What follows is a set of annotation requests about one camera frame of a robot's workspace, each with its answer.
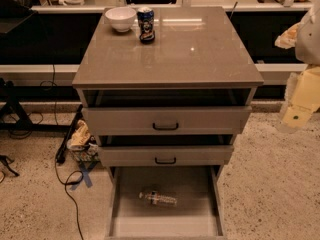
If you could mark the clear plastic water bottle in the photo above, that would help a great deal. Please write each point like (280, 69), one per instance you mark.
(155, 198)

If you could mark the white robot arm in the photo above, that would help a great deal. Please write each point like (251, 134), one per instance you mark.
(307, 48)

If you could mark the top grey drawer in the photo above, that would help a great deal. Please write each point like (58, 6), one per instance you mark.
(192, 120)

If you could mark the grey drawer cabinet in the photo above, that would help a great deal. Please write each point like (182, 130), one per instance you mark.
(196, 60)

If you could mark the middle grey drawer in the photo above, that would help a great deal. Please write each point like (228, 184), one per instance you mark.
(185, 155)

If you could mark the bottom grey open drawer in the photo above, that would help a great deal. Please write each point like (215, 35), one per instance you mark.
(197, 215)

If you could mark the crumpled snack bags pile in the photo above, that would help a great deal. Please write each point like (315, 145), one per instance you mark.
(82, 144)

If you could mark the blue soda can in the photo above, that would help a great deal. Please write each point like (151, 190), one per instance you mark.
(145, 16)

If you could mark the blue tape cross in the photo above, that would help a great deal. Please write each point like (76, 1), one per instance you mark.
(85, 168)

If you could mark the white ceramic bowl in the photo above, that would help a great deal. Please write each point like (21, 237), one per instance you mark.
(121, 19)

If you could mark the yellow tagged robot part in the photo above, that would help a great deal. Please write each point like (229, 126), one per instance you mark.
(302, 99)

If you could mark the black stand legs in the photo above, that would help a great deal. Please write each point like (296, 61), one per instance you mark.
(23, 123)

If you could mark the black drawer handle top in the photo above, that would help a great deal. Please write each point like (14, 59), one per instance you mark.
(172, 127)

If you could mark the black drawer handle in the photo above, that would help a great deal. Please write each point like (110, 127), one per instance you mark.
(165, 161)
(172, 127)

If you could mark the black drawer handle middle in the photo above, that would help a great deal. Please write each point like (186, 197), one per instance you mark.
(165, 161)

